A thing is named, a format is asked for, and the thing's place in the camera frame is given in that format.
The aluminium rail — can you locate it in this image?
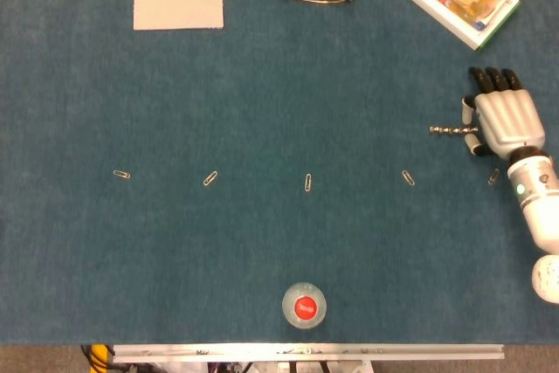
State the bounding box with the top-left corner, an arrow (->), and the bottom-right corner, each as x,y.
112,343 -> 506,364

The red capped water bottle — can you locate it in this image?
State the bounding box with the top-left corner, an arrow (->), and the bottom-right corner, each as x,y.
281,281 -> 328,330

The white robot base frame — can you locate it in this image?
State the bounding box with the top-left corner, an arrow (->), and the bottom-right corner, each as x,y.
150,361 -> 373,373

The yellow black cable bundle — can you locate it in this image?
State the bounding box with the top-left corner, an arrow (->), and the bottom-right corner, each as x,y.
80,343 -> 114,373

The blue felt table mat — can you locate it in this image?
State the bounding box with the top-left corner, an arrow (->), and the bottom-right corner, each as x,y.
0,0 -> 559,346

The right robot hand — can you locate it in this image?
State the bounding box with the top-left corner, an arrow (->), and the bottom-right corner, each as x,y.
460,66 -> 548,162

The white and green book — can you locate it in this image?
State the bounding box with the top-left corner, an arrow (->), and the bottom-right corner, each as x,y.
389,0 -> 522,52

